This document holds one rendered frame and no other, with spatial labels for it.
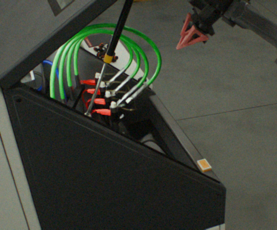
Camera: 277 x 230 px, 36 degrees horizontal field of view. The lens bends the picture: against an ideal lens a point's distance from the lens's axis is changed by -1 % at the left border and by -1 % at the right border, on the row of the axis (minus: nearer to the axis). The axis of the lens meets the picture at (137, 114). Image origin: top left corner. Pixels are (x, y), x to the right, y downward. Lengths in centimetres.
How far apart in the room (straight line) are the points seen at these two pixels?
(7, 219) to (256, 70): 330
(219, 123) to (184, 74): 86
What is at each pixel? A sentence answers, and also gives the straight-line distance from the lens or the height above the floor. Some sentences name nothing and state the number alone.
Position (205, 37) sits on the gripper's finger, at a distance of 138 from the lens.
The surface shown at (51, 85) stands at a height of 126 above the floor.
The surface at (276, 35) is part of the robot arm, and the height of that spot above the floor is 150.
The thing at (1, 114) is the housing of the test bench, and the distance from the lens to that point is 104.
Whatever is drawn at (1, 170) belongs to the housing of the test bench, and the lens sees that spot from 113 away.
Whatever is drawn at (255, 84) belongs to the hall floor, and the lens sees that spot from 395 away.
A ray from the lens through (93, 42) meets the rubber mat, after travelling 240.
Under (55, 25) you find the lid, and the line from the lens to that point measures 96.
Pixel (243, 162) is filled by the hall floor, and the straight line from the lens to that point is 302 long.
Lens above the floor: 190
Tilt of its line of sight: 33 degrees down
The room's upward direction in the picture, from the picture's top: 5 degrees counter-clockwise
